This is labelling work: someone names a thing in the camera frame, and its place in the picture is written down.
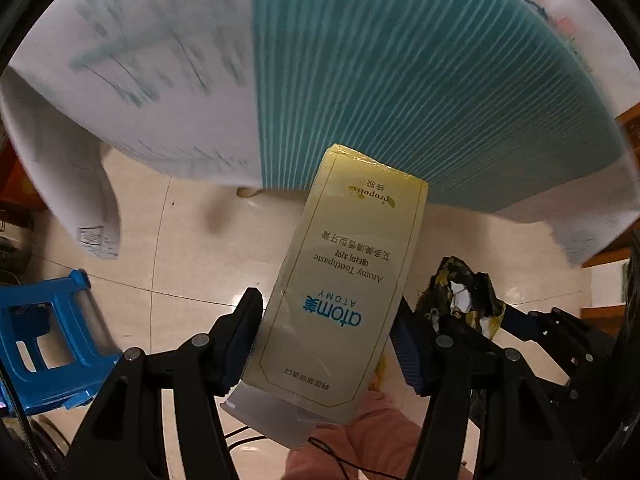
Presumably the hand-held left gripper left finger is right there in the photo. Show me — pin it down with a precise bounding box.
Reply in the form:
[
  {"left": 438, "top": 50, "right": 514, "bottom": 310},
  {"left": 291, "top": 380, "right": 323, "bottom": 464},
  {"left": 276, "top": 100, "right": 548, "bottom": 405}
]
[{"left": 65, "top": 287, "right": 265, "bottom": 480}]

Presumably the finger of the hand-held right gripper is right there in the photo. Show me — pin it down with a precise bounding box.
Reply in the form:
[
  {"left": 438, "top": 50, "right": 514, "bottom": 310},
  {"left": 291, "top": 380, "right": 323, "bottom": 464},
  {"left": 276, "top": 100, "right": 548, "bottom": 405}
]
[
  {"left": 500, "top": 306, "right": 618, "bottom": 361},
  {"left": 535, "top": 350, "right": 607, "bottom": 411}
]

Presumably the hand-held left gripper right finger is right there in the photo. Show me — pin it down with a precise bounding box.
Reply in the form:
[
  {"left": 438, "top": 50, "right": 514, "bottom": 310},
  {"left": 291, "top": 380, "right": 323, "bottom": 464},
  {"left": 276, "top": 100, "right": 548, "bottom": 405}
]
[{"left": 389, "top": 305, "right": 583, "bottom": 480}]

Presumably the black gold patterned wrapper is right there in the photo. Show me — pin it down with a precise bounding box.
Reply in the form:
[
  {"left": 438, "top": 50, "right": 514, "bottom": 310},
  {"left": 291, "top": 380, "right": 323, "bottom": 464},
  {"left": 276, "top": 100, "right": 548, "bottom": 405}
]
[{"left": 422, "top": 256, "right": 508, "bottom": 341}]

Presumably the cream toothpaste box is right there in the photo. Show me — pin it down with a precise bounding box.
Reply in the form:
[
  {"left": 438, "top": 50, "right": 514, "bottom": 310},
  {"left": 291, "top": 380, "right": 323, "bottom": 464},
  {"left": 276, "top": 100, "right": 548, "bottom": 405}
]
[{"left": 222, "top": 143, "right": 430, "bottom": 451}]

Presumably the wooden cabinet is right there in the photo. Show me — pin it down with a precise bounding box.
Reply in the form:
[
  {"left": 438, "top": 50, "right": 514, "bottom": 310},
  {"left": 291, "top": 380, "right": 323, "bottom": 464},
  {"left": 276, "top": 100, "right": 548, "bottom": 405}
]
[{"left": 580, "top": 100, "right": 640, "bottom": 322}]

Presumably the person's pink clothing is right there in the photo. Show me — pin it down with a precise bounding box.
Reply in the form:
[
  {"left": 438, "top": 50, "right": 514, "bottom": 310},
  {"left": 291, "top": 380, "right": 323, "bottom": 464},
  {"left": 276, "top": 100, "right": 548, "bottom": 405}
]
[{"left": 284, "top": 390, "right": 473, "bottom": 480}]

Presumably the blue plastic stool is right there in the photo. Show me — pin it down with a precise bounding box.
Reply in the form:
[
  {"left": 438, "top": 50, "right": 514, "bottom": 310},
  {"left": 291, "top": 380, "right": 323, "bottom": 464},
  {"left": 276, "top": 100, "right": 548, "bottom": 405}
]
[{"left": 0, "top": 269, "right": 123, "bottom": 416}]

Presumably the teal white leaf tablecloth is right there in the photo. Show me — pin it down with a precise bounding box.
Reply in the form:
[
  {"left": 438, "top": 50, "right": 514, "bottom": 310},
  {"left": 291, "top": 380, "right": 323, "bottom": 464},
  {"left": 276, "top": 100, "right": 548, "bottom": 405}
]
[{"left": 0, "top": 0, "right": 638, "bottom": 267}]

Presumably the thin black cable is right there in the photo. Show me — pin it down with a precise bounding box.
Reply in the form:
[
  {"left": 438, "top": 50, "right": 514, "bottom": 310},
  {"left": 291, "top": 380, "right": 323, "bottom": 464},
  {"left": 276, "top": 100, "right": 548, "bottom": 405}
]
[{"left": 220, "top": 425, "right": 386, "bottom": 477}]

